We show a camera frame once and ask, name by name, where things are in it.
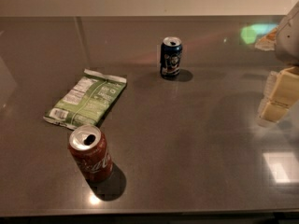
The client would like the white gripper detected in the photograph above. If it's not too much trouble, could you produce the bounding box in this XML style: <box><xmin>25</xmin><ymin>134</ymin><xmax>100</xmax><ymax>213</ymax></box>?
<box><xmin>258</xmin><ymin>2</ymin><xmax>299</xmax><ymax>122</ymax></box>

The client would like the blue pepsi can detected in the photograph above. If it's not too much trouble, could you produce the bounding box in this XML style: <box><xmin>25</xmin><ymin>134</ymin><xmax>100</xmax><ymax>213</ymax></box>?
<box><xmin>160</xmin><ymin>36</ymin><xmax>183</xmax><ymax>79</ymax></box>

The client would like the red coke can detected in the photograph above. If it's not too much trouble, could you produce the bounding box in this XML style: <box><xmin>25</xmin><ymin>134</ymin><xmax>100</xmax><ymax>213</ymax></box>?
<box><xmin>68</xmin><ymin>125</ymin><xmax>113</xmax><ymax>182</ymax></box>

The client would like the green chip bag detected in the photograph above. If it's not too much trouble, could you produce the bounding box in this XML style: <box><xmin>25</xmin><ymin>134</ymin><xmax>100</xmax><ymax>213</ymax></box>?
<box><xmin>43</xmin><ymin>69</ymin><xmax>127</xmax><ymax>130</ymax></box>

